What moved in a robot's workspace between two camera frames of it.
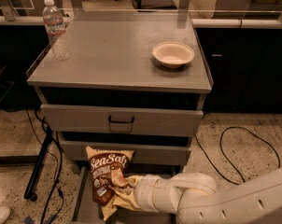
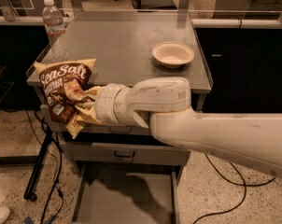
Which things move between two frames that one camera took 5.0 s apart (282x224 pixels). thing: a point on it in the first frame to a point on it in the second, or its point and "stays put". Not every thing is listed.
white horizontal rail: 211,23 stays put
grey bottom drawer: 87,210 stays put
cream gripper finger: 126,199 to 89,115
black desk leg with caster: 28,194 stays put
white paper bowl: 173,54 stays put
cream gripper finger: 133,180 to 94,91
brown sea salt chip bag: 107,171 to 63,85
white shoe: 2,214 stays put
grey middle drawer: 146,153 stays put
